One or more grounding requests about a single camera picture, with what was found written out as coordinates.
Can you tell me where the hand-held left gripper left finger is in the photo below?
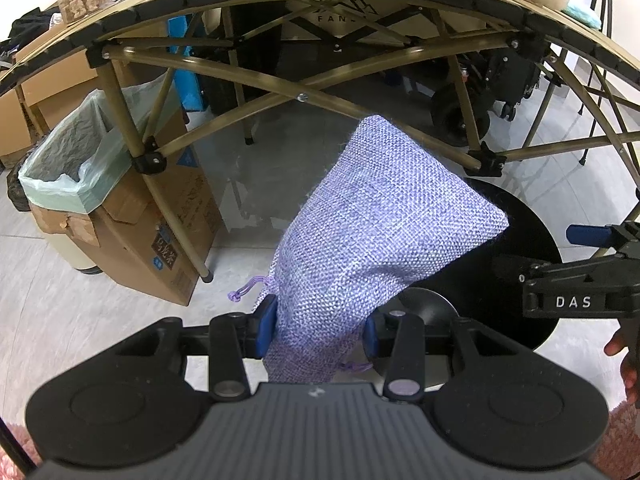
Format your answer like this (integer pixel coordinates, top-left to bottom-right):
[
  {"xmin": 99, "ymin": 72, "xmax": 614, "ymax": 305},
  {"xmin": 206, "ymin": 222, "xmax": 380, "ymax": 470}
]
[{"xmin": 117, "ymin": 295, "xmax": 279, "ymax": 404}]

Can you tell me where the purple woven drawstring bag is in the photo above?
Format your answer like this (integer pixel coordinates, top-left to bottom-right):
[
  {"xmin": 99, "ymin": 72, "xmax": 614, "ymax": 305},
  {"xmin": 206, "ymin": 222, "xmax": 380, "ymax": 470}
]
[{"xmin": 227, "ymin": 116, "xmax": 511, "ymax": 386}]

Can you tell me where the large brown cardboard box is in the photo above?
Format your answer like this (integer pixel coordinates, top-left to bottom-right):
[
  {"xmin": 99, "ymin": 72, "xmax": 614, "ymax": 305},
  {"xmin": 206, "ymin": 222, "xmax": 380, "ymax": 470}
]
[{"xmin": 0, "ymin": 2, "xmax": 103, "ymax": 171}]

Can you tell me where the blue plastic bag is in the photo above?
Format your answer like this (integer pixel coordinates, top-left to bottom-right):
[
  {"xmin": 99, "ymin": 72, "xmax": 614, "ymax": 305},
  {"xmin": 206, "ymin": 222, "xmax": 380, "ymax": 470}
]
[{"xmin": 167, "ymin": 15, "xmax": 207, "ymax": 112}]

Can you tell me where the pale green bin liner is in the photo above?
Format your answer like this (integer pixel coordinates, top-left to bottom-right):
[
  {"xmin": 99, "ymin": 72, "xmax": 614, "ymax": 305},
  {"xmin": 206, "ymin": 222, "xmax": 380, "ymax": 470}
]
[{"xmin": 19, "ymin": 82, "xmax": 181, "ymax": 216}]

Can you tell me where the black clothing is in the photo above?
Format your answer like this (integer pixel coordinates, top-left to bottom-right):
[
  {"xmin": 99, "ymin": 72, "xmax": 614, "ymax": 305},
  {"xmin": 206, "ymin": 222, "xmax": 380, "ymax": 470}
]
[{"xmin": 0, "ymin": 7, "xmax": 57, "ymax": 52}]

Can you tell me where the pink fluffy rug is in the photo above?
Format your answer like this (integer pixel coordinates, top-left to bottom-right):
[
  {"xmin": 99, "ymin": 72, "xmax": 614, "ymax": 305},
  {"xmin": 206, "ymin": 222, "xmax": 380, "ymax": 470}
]
[{"xmin": 0, "ymin": 400, "xmax": 640, "ymax": 480}]

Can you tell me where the black tripod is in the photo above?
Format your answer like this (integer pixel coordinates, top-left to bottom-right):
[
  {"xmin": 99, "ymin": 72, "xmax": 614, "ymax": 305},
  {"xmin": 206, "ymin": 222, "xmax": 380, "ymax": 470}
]
[{"xmin": 572, "ymin": 0, "xmax": 640, "ymax": 167}]

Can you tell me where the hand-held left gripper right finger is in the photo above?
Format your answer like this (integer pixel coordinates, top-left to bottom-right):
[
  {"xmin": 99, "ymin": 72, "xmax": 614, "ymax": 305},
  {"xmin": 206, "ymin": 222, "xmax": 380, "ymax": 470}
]
[{"xmin": 363, "ymin": 310, "xmax": 523, "ymax": 405}]

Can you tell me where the black round trash bin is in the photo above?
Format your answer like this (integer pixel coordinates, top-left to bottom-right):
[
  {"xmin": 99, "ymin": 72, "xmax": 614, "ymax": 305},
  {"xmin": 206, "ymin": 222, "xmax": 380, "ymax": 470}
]
[{"xmin": 370, "ymin": 177, "xmax": 562, "ymax": 391}]

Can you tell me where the cream round bin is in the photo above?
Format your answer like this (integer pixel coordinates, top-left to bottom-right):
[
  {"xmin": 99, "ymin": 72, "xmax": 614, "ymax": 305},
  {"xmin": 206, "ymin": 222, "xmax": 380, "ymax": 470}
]
[{"xmin": 30, "ymin": 225, "xmax": 103, "ymax": 277}]

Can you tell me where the person's right hand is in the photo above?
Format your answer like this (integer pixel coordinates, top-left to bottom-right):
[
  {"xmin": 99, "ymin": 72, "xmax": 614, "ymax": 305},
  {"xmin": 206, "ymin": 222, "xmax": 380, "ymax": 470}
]
[{"xmin": 604, "ymin": 329, "xmax": 640, "ymax": 404}]

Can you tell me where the teal fluffy cloth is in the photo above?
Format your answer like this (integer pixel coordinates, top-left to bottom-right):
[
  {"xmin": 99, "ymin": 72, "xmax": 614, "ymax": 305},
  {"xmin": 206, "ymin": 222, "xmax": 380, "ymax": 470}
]
[{"xmin": 565, "ymin": 2, "xmax": 602, "ymax": 29}]

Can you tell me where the cardboard box with labels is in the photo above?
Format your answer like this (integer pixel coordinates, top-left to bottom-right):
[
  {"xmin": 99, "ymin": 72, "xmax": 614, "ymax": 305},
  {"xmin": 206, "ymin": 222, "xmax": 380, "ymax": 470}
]
[{"xmin": 30, "ymin": 85, "xmax": 226, "ymax": 307}]

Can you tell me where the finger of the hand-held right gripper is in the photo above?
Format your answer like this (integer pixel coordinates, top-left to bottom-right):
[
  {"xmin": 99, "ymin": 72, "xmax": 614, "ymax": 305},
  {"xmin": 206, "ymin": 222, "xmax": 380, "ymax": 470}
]
[
  {"xmin": 491, "ymin": 254, "xmax": 557, "ymax": 283},
  {"xmin": 566, "ymin": 224, "xmax": 625, "ymax": 250}
]

